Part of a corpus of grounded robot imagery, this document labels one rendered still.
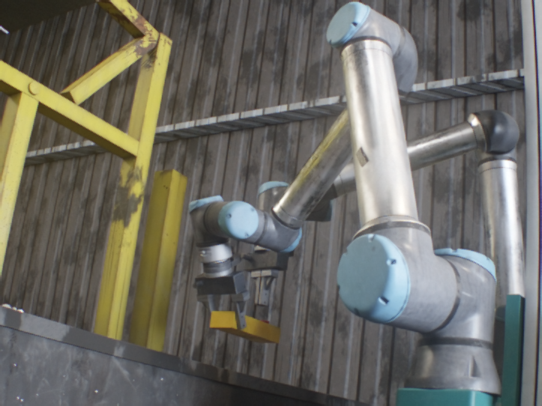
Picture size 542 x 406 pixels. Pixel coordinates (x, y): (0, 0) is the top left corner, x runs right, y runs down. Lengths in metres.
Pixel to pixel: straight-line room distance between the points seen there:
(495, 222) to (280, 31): 5.34
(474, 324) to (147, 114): 0.99
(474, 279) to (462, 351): 0.14
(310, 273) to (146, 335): 4.34
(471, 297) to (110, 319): 0.84
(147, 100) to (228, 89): 5.36
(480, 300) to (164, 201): 0.84
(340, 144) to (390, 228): 0.51
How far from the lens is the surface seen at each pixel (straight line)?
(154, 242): 1.88
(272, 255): 2.12
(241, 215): 1.87
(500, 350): 1.91
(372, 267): 1.33
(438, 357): 1.44
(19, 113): 1.66
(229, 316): 2.04
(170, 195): 1.90
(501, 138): 2.13
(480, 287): 1.47
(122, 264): 1.84
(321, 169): 1.86
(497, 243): 2.15
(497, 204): 2.18
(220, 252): 1.99
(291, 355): 6.03
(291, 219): 1.92
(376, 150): 1.48
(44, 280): 8.15
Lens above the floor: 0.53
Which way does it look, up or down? 18 degrees up
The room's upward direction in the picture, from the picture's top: 6 degrees clockwise
